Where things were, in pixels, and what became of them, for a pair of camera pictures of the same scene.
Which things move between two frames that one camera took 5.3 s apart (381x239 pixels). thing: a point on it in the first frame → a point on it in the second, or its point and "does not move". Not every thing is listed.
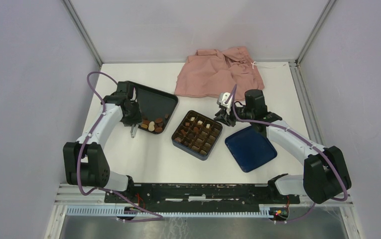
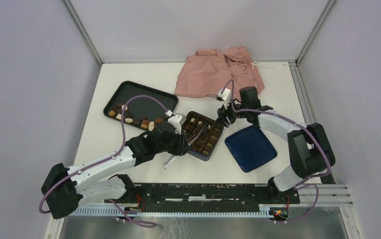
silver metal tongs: (133, 130) → (191, 141)
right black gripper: (223, 116) does not move
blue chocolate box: (196, 135) does not move
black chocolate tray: (157, 107) does not move
